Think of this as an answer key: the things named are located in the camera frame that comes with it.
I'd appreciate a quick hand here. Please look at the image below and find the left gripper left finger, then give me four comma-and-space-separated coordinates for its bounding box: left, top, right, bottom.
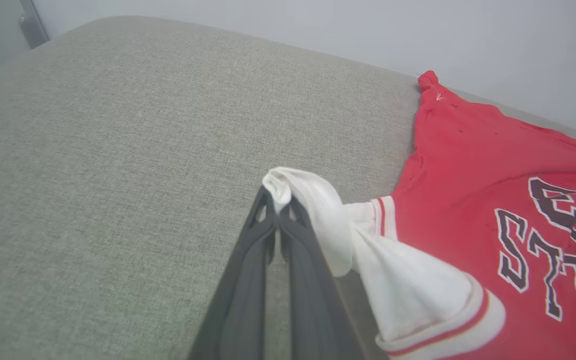
187, 186, 280, 360

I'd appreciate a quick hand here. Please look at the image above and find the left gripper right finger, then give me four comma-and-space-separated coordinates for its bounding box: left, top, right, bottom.
278, 195, 369, 360

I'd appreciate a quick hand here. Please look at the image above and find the red and white jersey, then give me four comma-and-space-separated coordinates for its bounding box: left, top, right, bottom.
262, 70, 576, 360

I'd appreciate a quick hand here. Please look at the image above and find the grey metal wall post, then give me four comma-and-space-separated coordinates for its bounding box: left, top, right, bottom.
18, 0, 50, 49

